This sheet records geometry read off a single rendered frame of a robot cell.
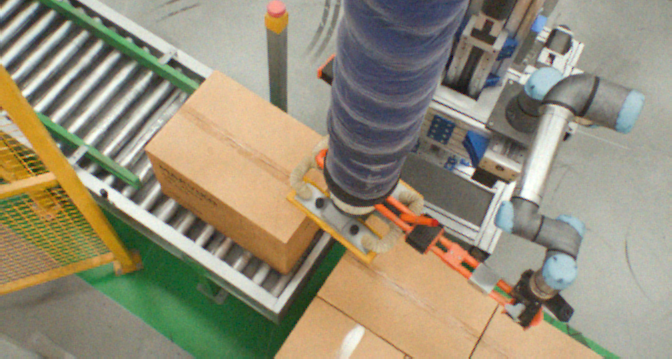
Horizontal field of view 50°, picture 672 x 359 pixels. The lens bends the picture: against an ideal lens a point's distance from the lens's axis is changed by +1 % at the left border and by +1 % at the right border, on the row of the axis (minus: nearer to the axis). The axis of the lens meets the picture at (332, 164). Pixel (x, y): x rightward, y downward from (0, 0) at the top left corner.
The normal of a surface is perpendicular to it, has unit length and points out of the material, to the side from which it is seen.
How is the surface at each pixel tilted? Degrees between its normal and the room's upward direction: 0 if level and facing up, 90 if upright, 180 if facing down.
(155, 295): 0
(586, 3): 0
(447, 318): 0
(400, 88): 82
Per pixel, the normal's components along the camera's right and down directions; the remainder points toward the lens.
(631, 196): 0.06, -0.41
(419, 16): 0.04, 0.79
